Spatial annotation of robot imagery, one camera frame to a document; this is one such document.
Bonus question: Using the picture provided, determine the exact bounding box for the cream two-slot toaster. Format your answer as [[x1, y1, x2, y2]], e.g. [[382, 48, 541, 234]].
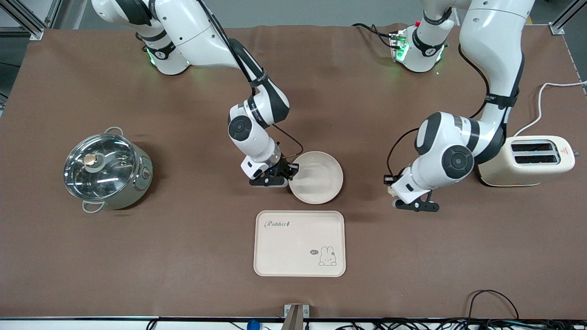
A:
[[478, 135, 579, 187]]

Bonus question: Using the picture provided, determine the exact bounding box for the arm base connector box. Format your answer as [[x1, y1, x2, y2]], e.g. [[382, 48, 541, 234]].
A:
[[390, 30, 410, 63]]

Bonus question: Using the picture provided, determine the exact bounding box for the cream round plate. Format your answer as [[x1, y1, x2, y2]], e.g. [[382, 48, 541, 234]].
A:
[[288, 151, 343, 205]]

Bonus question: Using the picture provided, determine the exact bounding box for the glass pot lid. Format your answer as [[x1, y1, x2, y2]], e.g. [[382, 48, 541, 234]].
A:
[[63, 134, 138, 201]]

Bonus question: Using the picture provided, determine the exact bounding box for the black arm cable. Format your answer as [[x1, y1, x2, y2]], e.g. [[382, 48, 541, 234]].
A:
[[195, 0, 304, 161], [385, 44, 491, 180]]

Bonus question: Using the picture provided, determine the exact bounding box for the black cable bundle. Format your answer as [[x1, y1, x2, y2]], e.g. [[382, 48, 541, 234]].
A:
[[330, 318, 587, 330]]

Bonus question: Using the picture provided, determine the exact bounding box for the cream rabbit print tray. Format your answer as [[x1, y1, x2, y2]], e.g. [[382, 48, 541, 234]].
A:
[[254, 210, 346, 278]]

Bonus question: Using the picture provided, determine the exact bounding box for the black base cable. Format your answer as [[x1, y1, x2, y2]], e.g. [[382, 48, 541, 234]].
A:
[[352, 23, 396, 49]]

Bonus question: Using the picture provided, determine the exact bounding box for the steel pot with glass lid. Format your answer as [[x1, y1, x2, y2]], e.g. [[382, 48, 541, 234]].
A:
[[63, 127, 154, 214]]

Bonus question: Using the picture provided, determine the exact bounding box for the white toaster power cable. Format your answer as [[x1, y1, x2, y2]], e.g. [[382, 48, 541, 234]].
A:
[[513, 81, 587, 137]]

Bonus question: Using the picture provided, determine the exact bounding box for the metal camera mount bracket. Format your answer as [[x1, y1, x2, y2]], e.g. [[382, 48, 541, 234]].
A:
[[283, 303, 310, 330]]

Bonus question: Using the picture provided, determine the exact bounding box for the black looped cable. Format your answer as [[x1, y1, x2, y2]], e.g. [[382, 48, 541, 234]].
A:
[[467, 289, 520, 322]]

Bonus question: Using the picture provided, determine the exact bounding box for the brown table cover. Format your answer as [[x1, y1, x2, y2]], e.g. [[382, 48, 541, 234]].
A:
[[0, 23, 587, 319]]

